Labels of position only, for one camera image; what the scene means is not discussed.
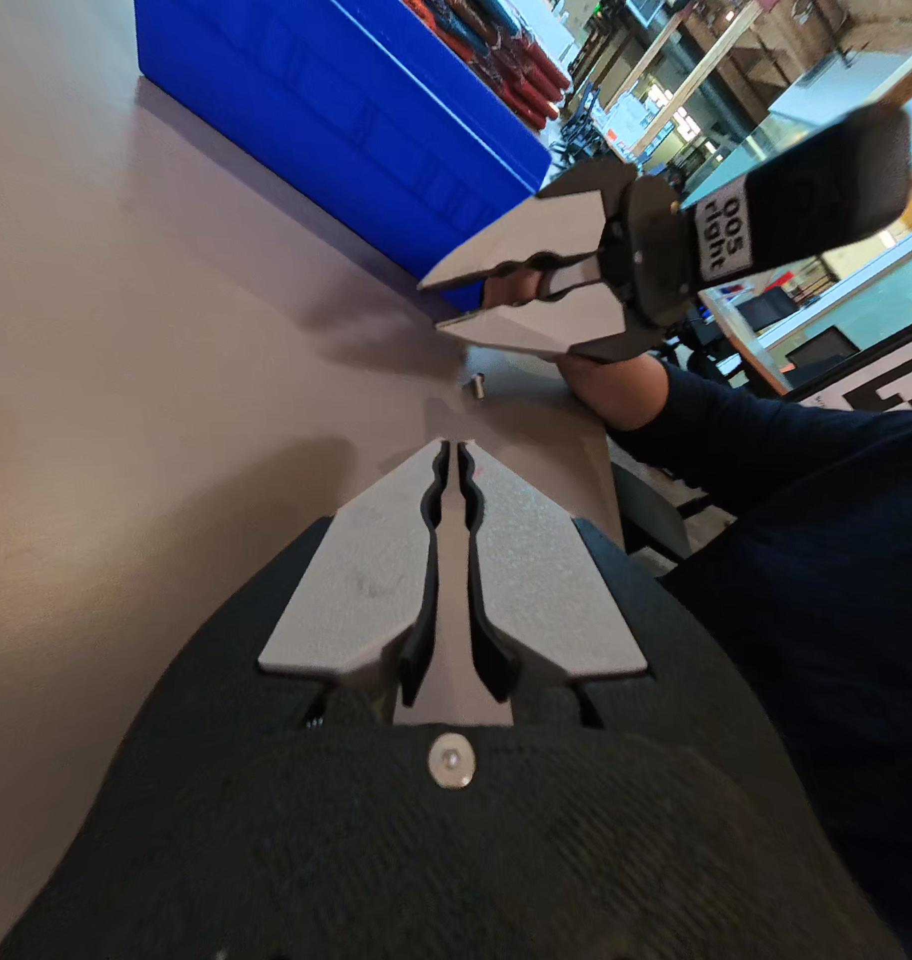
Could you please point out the small steel bolt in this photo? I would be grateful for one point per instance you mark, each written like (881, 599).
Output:
(477, 387)

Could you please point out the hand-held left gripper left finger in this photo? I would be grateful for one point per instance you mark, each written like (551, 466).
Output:
(351, 592)

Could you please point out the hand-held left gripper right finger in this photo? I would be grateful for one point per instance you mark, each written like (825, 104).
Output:
(553, 592)

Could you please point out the blue plastic bin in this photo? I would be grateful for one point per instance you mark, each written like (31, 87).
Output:
(313, 127)

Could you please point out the black white marker sign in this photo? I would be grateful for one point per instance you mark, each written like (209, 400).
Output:
(853, 390)

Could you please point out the stack of folded cloths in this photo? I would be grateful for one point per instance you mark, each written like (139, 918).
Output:
(516, 67)

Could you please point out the person's office chair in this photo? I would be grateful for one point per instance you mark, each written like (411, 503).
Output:
(651, 517)

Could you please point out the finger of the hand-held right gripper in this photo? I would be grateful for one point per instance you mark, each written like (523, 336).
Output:
(553, 322)
(531, 232)

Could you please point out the person's right forearm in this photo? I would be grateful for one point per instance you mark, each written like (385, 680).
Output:
(726, 435)

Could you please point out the person's right hand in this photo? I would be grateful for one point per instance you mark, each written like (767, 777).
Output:
(621, 394)

